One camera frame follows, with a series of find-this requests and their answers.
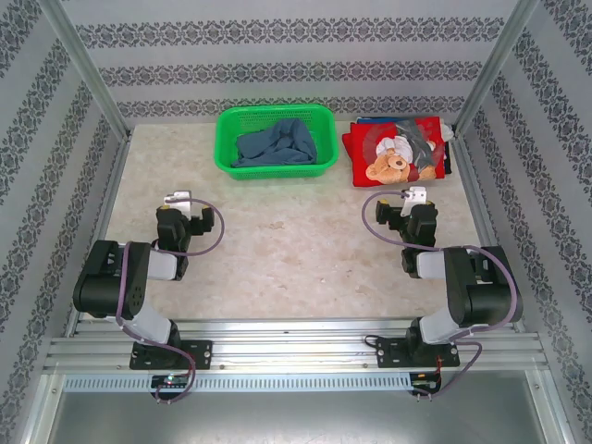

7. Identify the green plastic basket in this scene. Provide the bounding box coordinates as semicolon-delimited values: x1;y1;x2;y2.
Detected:
213;104;339;181

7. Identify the red teddy bear t-shirt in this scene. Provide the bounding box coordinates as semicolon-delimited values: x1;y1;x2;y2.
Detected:
341;115;448;189

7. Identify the metal sheet shelf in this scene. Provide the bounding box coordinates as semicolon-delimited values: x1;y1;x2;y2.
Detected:
27;374;570;444

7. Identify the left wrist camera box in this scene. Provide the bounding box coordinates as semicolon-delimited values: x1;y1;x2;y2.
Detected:
161;189;195;218

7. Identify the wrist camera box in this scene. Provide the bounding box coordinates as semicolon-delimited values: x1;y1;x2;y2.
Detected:
401;186;429;217
161;189;195;218

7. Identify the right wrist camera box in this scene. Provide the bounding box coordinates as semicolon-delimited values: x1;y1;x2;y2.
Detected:
401;186;429;217

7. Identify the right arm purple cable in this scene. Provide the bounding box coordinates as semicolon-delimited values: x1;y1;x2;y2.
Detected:
362;190;522;401

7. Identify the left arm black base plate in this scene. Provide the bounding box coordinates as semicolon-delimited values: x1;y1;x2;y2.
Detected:
129;339;214;371

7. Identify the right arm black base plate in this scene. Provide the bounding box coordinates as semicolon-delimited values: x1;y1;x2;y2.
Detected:
375;335;462;370

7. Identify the aluminium mounting rail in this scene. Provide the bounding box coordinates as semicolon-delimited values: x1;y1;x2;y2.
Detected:
43;316;549;374

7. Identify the slotted grey cable duct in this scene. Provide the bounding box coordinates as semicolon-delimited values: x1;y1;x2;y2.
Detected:
62;372;413;392

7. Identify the aluminium frame post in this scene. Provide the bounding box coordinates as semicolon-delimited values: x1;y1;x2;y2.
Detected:
452;0;540;135
39;0;133;140

